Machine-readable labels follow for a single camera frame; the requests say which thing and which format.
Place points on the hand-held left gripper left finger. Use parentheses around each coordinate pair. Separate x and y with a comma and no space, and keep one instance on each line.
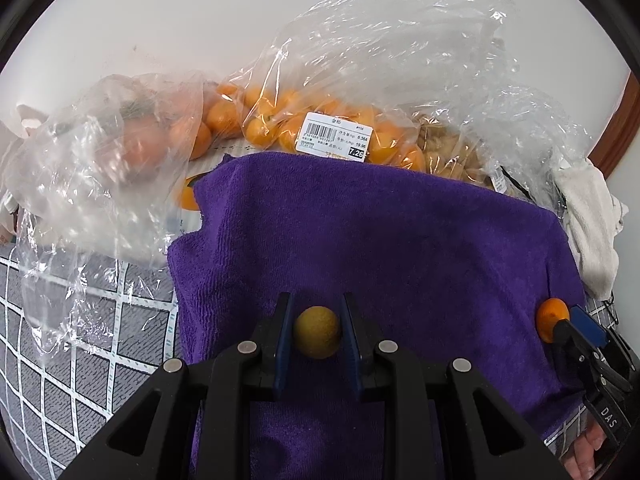
(282,340)

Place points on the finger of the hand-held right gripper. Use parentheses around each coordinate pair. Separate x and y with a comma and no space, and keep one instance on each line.
(587,324)
(570,342)

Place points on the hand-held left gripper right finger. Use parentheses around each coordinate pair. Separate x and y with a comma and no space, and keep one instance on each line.
(352,340)

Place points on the small orange kumquat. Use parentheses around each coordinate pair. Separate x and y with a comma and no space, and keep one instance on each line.
(549,317)

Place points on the brownish-yellow longan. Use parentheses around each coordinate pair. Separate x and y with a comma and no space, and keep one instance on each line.
(317,332)

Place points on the clear plastic longan bag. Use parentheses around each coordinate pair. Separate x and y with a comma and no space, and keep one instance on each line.
(525,130)

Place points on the clear labelled plastic bag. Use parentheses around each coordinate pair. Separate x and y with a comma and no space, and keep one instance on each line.
(360,50)

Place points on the person's right hand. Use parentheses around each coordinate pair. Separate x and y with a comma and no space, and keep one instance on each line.
(582,455)

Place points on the purple towel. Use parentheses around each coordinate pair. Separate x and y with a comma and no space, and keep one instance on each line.
(380,240)

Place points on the white cloth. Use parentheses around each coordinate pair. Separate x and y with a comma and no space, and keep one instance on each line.
(587,220)

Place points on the pile of bagged longans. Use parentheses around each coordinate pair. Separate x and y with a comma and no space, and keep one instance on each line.
(450,152)

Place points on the grey grid bedsheet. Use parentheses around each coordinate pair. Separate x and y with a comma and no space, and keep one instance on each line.
(75,400)

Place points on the pile of bagged kumquats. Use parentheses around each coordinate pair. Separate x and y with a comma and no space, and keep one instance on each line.
(270,120)

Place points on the large orange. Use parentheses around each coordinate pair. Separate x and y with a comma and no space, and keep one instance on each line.
(192,137)
(142,147)

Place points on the brown wooden door frame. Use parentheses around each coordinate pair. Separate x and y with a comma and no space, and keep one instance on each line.
(622,125)

